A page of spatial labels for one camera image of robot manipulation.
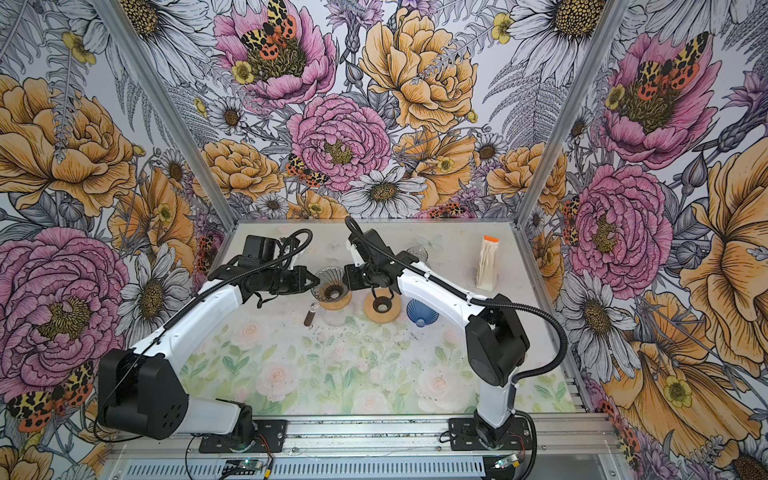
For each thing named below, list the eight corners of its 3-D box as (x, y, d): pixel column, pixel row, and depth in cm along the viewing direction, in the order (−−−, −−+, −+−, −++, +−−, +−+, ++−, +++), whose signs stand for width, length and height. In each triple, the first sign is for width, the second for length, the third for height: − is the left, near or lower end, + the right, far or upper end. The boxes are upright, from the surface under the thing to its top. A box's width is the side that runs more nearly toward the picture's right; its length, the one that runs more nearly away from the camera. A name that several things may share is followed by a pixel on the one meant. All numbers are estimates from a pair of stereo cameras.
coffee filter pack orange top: (474, 288, 105) (482, 267, 96) (475, 257, 114) (483, 235, 105) (493, 291, 104) (503, 270, 95) (492, 260, 113) (501, 237, 104)
